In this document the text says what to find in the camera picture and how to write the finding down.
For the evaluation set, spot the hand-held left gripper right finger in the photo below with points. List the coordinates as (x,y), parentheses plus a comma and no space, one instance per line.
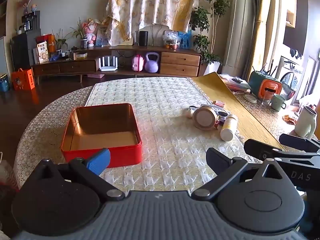
(217,161)

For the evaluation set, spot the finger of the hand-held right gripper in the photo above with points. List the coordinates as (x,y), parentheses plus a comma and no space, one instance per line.
(297,142)
(257,148)

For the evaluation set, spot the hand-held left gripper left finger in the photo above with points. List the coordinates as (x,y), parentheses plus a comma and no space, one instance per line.
(98,160)

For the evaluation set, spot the red tin box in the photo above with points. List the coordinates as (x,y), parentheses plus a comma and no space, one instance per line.
(125,155)

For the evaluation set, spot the white yellow bottle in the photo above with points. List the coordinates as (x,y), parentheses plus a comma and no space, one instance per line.
(228,127)

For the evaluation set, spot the pink ridged comb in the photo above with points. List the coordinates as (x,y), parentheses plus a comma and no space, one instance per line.
(220,103)

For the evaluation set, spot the cream jug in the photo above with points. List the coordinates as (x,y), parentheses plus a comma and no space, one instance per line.
(305,122)

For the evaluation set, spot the orange snack wrapper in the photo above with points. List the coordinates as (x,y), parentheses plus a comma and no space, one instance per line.
(289,119)

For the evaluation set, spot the green mug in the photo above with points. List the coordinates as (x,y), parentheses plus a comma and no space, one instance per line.
(277,103)

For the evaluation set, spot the clear drinking glass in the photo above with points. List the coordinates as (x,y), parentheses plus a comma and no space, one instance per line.
(265,101)

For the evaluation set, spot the white round lid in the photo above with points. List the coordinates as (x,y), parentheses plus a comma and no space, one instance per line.
(250,98)

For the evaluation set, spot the yellow wood-pattern table mat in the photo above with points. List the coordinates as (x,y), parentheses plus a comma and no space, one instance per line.
(225,95)

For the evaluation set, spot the washing machine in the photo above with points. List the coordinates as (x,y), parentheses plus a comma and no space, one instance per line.
(292,77)

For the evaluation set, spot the green orange storage case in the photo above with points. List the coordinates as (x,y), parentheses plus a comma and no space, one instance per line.
(260,82)

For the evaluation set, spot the stack of flat packets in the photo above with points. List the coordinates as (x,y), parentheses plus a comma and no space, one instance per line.
(235,83)

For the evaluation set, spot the beige lace tablecloth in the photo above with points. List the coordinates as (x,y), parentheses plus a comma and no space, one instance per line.
(37,130)

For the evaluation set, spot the white planter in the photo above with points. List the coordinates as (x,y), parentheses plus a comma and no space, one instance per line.
(212,68)

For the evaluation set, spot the white router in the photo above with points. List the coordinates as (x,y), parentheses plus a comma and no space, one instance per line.
(108,65)

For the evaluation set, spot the wooden tv cabinet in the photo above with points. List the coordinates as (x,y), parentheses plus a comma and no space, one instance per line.
(180,63)

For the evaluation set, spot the pink toy case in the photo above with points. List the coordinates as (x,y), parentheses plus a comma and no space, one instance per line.
(138,63)

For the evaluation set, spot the white yellow flat box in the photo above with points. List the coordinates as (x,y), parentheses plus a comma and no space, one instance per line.
(81,55)

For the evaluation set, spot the orange gift bag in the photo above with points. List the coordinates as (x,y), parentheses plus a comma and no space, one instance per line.
(22,81)

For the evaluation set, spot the purple kettlebell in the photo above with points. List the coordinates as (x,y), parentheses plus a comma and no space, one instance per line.
(151,63)

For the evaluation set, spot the blue toy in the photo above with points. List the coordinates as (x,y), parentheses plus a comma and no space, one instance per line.
(53,58)

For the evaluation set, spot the yellow curtain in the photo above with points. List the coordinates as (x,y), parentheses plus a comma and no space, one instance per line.
(265,30)

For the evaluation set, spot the orchid in patterned pot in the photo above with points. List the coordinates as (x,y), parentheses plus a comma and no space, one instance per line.
(84,43)

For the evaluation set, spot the coffee picture snack box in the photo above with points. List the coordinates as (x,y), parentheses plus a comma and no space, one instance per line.
(43,53)

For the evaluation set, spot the teal can pack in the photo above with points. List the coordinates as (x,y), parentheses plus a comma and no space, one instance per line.
(3,83)

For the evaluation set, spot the blue picture box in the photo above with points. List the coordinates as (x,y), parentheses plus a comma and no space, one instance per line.
(186,40)

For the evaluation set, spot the small leafy potted plant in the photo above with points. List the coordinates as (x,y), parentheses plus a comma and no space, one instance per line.
(60,40)

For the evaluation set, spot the orange box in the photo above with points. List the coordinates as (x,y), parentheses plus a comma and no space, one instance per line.
(51,43)

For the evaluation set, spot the pink doll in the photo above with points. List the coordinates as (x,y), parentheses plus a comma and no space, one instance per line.
(90,32)

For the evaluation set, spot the black cylinder speaker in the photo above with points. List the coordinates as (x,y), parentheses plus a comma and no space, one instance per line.
(143,38)

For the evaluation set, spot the clear bag of fruit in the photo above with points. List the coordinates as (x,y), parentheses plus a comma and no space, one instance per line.
(171,38)

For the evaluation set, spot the black cabinet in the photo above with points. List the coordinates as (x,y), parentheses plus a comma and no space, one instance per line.
(23,50)

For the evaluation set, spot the green potted tree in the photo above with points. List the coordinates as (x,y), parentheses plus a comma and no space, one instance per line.
(200,20)

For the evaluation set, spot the white curved panel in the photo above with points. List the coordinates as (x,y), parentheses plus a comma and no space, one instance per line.
(156,32)

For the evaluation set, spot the black coffee machine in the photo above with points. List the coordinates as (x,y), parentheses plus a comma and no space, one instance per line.
(30,21)

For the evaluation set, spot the floral hanging sheet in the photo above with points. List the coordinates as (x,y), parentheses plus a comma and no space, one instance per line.
(150,5)

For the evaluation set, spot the pink flower vase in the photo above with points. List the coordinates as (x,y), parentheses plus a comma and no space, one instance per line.
(25,6)

